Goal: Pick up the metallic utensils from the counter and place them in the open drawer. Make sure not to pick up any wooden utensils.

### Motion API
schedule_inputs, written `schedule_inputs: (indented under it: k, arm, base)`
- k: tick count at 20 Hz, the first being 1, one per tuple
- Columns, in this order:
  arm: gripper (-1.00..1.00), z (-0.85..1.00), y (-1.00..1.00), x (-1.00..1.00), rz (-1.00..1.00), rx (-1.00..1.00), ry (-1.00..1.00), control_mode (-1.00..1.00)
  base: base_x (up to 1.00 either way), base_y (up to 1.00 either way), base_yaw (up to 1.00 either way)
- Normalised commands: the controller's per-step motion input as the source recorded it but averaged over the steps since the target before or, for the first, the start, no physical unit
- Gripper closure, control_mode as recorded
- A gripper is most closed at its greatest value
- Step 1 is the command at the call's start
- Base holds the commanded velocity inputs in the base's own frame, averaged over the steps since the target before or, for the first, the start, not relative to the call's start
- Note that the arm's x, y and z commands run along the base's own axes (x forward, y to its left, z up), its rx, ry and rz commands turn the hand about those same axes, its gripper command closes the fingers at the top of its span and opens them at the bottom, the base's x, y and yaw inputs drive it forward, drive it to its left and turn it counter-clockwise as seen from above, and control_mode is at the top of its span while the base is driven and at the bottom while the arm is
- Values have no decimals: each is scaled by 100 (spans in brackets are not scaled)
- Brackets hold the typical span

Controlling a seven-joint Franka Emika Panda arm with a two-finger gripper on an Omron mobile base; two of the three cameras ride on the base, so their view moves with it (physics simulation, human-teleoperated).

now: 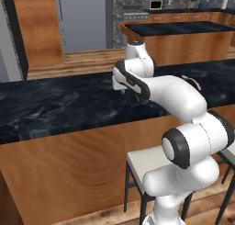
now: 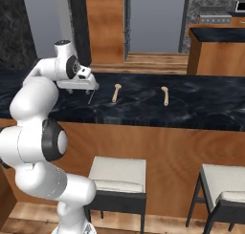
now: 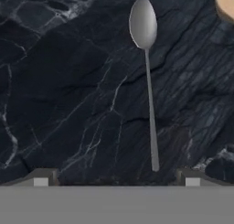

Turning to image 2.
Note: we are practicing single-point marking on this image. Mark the tall wooden cabinet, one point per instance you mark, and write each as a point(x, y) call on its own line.
point(104, 24)

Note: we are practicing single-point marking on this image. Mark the wooden island with dark top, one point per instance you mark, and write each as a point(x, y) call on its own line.
point(220, 56)

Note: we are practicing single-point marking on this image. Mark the thin metallic utensil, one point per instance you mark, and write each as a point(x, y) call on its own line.
point(90, 98)

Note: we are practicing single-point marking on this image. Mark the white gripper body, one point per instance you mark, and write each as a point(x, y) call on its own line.
point(76, 84)

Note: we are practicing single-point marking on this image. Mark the wooden drawer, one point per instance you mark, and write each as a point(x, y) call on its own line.
point(5, 196)

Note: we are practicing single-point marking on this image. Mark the wooden counter island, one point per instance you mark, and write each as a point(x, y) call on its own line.
point(172, 155)

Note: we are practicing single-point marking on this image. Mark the white cushioned black stool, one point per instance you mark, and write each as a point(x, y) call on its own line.
point(118, 175)
point(223, 187)

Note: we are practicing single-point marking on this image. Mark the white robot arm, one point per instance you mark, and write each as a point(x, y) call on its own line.
point(35, 139)

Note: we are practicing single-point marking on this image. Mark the microwave oven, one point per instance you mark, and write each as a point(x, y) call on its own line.
point(240, 6)

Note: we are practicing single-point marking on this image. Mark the grey stove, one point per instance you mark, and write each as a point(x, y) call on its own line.
point(214, 17)

